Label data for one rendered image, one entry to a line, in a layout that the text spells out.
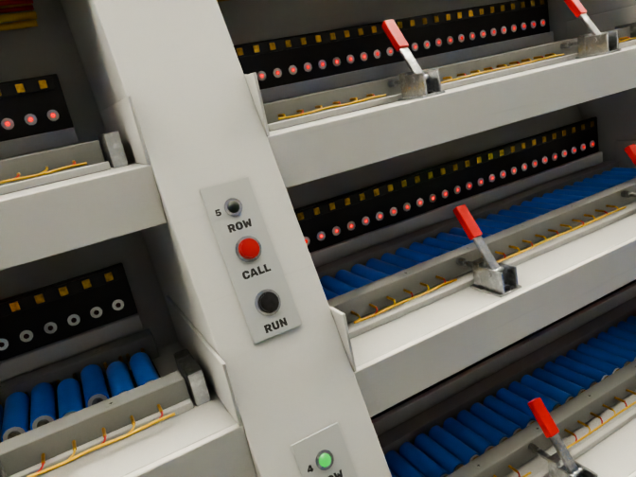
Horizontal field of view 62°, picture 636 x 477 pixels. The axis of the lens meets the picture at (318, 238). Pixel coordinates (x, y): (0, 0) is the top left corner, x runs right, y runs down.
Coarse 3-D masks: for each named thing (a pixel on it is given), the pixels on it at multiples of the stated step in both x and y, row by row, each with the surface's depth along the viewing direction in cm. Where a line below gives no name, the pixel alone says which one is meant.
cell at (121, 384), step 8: (112, 368) 46; (120, 368) 46; (112, 376) 45; (120, 376) 45; (128, 376) 45; (112, 384) 44; (120, 384) 43; (128, 384) 43; (112, 392) 43; (120, 392) 42
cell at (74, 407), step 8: (64, 384) 45; (72, 384) 45; (64, 392) 44; (72, 392) 44; (80, 392) 45; (64, 400) 42; (72, 400) 42; (80, 400) 43; (64, 408) 41; (72, 408) 41; (80, 408) 42
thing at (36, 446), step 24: (144, 384) 41; (168, 384) 41; (96, 408) 39; (120, 408) 39; (144, 408) 40; (48, 432) 37; (72, 432) 38; (96, 432) 39; (0, 456) 36; (24, 456) 37; (48, 456) 37; (72, 456) 37
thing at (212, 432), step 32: (128, 320) 52; (32, 352) 48; (64, 352) 50; (160, 352) 52; (192, 352) 47; (192, 384) 41; (224, 384) 38; (192, 416) 40; (224, 416) 39; (128, 448) 38; (160, 448) 37; (192, 448) 36; (224, 448) 37
